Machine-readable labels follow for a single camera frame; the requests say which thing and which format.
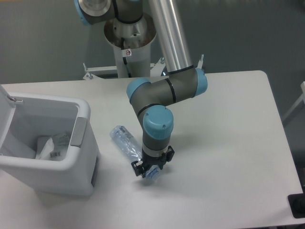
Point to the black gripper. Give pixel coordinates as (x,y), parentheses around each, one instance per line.
(141,167)

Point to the crushed clear plastic bottle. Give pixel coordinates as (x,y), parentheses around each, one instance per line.
(127,143)

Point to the clear plastic wrapper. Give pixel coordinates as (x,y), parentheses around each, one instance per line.
(53,148)

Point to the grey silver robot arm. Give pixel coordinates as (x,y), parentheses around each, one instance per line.
(149,100)

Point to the white open trash can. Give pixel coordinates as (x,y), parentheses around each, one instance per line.
(26,117)

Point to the black device at table edge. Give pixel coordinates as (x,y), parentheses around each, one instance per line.
(297,205)

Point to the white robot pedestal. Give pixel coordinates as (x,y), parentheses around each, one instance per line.
(131,42)

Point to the white frame at right edge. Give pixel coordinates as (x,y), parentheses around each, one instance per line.
(296,107)

